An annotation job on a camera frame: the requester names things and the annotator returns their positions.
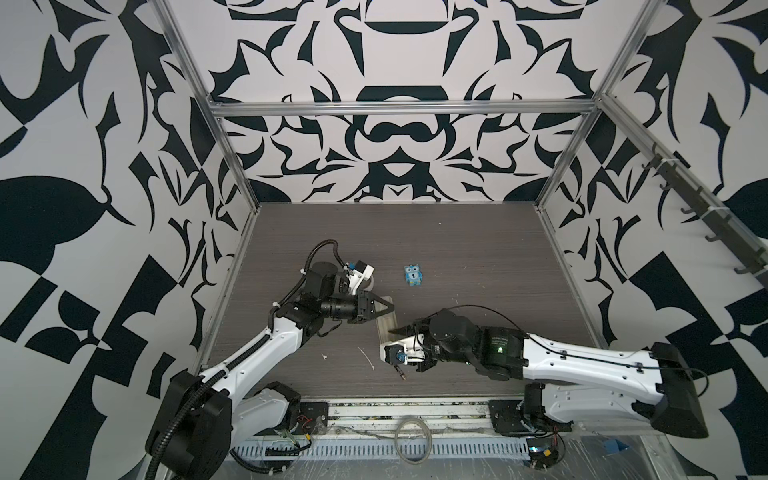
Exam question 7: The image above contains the white remote control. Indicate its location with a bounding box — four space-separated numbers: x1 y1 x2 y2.
374 296 398 344

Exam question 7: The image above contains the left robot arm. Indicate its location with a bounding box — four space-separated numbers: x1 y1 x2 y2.
144 239 394 479

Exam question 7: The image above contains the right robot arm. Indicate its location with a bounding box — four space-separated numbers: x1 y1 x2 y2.
380 308 709 439

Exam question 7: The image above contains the roll of clear tape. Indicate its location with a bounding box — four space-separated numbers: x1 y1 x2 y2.
363 275 375 291

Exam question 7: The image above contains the blue owl toy block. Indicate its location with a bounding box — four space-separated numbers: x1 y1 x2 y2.
404 264 423 286

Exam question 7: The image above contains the small electronics board green LED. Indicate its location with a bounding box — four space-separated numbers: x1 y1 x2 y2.
525 437 565 470

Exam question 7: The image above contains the blue tape piece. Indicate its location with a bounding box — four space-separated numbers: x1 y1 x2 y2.
602 438 630 455

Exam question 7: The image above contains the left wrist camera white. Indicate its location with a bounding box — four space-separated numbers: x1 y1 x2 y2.
345 260 375 295

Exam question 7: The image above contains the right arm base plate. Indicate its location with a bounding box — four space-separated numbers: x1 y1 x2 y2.
488 399 573 437

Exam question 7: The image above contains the white slotted cable duct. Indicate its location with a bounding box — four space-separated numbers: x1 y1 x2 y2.
235 437 529 461

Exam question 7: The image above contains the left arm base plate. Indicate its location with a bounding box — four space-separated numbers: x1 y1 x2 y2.
284 401 330 435

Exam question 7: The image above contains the coiled clear cable loop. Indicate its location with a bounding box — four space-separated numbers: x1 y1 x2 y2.
392 415 433 466

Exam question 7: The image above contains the black wall hook rack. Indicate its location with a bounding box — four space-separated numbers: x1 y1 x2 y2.
643 142 767 290

